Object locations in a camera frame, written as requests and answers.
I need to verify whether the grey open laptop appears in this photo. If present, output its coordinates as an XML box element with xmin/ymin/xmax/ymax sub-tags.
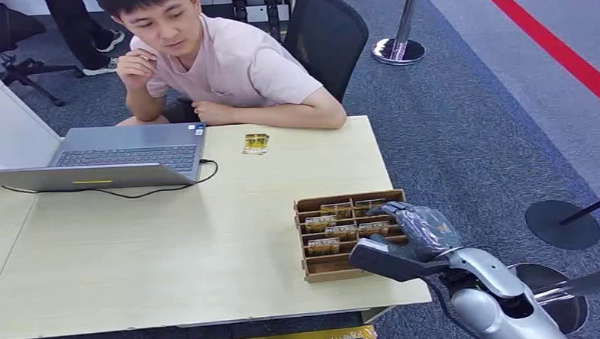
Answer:
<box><xmin>0</xmin><ymin>121</ymin><xmax>210</xmax><ymax>195</ymax></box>

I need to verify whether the dark stanchion with chrome base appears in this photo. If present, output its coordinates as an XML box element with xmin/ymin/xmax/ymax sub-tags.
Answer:
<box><xmin>506</xmin><ymin>260</ymin><xmax>600</xmax><ymax>338</ymax></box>

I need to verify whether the seated person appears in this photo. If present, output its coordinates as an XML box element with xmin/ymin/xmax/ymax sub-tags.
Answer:
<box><xmin>95</xmin><ymin>0</ymin><xmax>349</xmax><ymax>140</ymax></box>

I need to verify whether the person's left hand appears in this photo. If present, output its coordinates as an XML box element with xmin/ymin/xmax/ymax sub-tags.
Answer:
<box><xmin>191</xmin><ymin>98</ymin><xmax>234</xmax><ymax>128</ymax></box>

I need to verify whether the standing person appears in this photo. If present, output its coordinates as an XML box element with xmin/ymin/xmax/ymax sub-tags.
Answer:
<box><xmin>41</xmin><ymin>0</ymin><xmax>127</xmax><ymax>79</ymax></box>

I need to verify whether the gold hotel key card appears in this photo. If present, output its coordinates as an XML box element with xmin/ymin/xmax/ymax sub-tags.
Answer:
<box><xmin>307</xmin><ymin>237</ymin><xmax>342</xmax><ymax>257</ymax></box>
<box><xmin>357</xmin><ymin>221</ymin><xmax>392</xmax><ymax>238</ymax></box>
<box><xmin>305</xmin><ymin>215</ymin><xmax>339</xmax><ymax>234</ymax></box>
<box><xmin>324</xmin><ymin>224</ymin><xmax>359</xmax><ymax>243</ymax></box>
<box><xmin>241</xmin><ymin>133</ymin><xmax>272</xmax><ymax>157</ymax></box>

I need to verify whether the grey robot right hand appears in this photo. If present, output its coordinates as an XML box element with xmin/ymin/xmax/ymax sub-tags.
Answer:
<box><xmin>365</xmin><ymin>198</ymin><xmax>465</xmax><ymax>265</ymax></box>

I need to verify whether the chrome stanchion post with base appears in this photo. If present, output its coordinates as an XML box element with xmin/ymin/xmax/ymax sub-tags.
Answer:
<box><xmin>368</xmin><ymin>0</ymin><xmax>430</xmax><ymax>68</ymax></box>

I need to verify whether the person's right hand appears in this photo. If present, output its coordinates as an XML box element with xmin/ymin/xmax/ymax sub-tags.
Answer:
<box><xmin>116</xmin><ymin>47</ymin><xmax>160</xmax><ymax>92</ymax></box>

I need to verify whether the white table leg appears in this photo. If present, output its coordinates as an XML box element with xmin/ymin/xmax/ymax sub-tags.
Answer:
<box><xmin>360</xmin><ymin>305</ymin><xmax>397</xmax><ymax>325</ymax></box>

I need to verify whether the black swivel office chair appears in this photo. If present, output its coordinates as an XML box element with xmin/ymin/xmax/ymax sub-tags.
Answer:
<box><xmin>0</xmin><ymin>0</ymin><xmax>87</xmax><ymax>111</ymax></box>

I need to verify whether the brown wooden card organizer box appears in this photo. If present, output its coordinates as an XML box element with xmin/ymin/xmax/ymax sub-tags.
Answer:
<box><xmin>292</xmin><ymin>189</ymin><xmax>411</xmax><ymax>284</ymax></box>

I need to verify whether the black mesh office chair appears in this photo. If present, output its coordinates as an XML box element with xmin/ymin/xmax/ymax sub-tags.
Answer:
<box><xmin>279</xmin><ymin>0</ymin><xmax>373</xmax><ymax>108</ymax></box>

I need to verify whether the black laptop power cable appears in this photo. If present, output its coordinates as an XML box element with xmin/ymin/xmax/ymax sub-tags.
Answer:
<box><xmin>0</xmin><ymin>158</ymin><xmax>221</xmax><ymax>205</ymax></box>

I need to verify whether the white box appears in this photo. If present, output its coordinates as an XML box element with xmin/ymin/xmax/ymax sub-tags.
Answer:
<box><xmin>0</xmin><ymin>76</ymin><xmax>64</xmax><ymax>171</ymax></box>

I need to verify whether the black and white equipment stand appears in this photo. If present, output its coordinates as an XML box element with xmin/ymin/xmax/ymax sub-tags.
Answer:
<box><xmin>220</xmin><ymin>0</ymin><xmax>298</xmax><ymax>44</ymax></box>

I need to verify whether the black stanchion with round base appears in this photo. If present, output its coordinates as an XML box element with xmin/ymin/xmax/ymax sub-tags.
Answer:
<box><xmin>524</xmin><ymin>188</ymin><xmax>600</xmax><ymax>253</ymax></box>

